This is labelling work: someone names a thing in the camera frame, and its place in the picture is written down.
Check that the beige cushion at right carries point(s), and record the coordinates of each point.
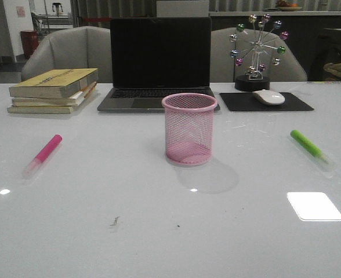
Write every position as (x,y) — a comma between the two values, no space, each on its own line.
(340,71)

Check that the middle white book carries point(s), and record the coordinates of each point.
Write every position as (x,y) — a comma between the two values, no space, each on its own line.
(75,100)

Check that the black mouse pad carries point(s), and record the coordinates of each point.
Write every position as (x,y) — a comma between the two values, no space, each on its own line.
(245,102)

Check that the white computer mouse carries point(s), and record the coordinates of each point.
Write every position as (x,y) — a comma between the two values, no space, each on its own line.
(269,97)

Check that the bottom yellow book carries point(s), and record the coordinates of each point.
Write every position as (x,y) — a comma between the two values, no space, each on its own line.
(43,110)

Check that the fruit bowl on counter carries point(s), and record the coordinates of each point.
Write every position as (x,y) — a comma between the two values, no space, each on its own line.
(285,6)

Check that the top yellow book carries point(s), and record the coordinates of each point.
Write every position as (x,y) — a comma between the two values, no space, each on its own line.
(56,83)

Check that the pink highlighter pen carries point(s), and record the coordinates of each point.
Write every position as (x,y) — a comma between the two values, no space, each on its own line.
(41,156)

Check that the green highlighter pen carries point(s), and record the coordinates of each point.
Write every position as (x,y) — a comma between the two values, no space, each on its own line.
(320,157)

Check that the grey laptop computer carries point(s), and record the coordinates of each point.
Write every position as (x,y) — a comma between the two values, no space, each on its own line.
(155,57)

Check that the yellow book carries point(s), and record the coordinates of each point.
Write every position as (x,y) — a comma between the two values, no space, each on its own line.
(56,83)
(43,110)

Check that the ferris wheel desk toy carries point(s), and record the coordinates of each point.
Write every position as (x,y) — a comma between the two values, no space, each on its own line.
(253,78)

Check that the pink mesh pen holder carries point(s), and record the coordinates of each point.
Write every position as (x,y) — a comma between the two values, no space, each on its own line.
(189,127)

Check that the left grey armchair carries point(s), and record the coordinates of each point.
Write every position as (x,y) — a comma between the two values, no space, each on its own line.
(79,47)

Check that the right grey armchair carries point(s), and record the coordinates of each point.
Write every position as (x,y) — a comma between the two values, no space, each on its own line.
(280,67)

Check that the red bin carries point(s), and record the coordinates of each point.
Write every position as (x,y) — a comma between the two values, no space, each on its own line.
(29,41)

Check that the grey armchair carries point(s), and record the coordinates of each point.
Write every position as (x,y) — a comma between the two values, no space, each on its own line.
(280,67)
(79,47)

